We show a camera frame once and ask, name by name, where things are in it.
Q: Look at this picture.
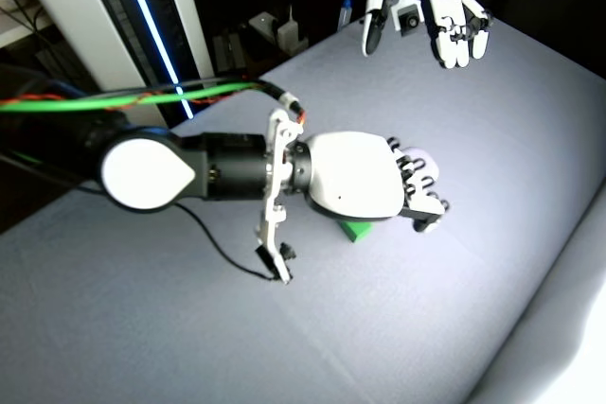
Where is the lavender glasses case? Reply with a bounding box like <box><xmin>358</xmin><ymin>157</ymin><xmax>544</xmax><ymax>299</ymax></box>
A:
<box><xmin>404</xmin><ymin>147</ymin><xmax>440</xmax><ymax>187</ymax></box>

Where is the black sheathed arm cable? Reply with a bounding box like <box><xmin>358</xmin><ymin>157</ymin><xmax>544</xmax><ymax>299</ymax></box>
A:
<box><xmin>94</xmin><ymin>77</ymin><xmax>307</xmax><ymax>119</ymax></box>

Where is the white column with blue light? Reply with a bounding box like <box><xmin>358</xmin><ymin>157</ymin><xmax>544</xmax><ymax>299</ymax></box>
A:
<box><xmin>9</xmin><ymin>0</ymin><xmax>222</xmax><ymax>129</ymax></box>

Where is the white shelf board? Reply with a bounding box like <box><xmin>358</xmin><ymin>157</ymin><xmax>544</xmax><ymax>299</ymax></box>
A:
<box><xmin>0</xmin><ymin>9</ymin><xmax>51</xmax><ymax>49</ymax></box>

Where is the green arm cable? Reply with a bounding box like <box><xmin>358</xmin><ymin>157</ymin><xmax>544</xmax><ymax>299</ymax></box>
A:
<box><xmin>0</xmin><ymin>81</ymin><xmax>259</xmax><ymax>114</ymax></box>

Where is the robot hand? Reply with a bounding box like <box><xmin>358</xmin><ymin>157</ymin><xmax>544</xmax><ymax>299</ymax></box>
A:
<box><xmin>299</xmin><ymin>131</ymin><xmax>451</xmax><ymax>235</ymax></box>
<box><xmin>362</xmin><ymin>0</ymin><xmax>495</xmax><ymax>69</ymax></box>

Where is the thin black camera cable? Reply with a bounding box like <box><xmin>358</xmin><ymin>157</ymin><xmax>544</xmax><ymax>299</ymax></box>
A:
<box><xmin>174</xmin><ymin>202</ymin><xmax>281</xmax><ymax>282</ymax></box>

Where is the red twisted wire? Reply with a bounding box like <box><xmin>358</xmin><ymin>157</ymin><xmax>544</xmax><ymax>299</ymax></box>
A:
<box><xmin>0</xmin><ymin>90</ymin><xmax>233</xmax><ymax>110</ymax></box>

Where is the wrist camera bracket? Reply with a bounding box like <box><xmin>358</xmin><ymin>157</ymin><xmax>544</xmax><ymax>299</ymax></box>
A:
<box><xmin>255</xmin><ymin>108</ymin><xmax>307</xmax><ymax>286</ymax></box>
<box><xmin>390</xmin><ymin>0</ymin><xmax>424</xmax><ymax>37</ymax></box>

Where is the small white box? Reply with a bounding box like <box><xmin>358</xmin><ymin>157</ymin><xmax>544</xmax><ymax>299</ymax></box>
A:
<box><xmin>248</xmin><ymin>10</ymin><xmax>280</xmax><ymax>44</ymax></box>

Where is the grey table cloth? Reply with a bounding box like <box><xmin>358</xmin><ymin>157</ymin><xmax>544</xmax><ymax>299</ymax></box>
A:
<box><xmin>0</xmin><ymin>6</ymin><xmax>606</xmax><ymax>404</ymax></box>

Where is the green rectangular block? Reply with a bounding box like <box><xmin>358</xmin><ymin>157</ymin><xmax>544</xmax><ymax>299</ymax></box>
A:
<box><xmin>336</xmin><ymin>220</ymin><xmax>375</xmax><ymax>244</ymax></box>

